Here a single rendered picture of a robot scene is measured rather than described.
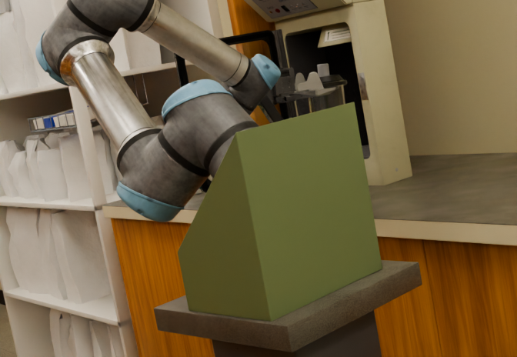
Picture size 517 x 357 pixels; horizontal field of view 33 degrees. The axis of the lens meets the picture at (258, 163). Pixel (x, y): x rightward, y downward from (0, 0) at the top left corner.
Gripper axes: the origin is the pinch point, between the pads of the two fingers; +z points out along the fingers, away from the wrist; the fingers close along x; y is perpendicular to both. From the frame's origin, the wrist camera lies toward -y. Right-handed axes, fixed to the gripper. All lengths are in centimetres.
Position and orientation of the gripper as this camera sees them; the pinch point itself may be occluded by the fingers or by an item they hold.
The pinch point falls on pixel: (325, 91)
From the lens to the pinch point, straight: 219.1
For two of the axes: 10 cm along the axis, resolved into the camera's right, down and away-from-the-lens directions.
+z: 9.4, -1.7, 2.9
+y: -1.4, -9.8, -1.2
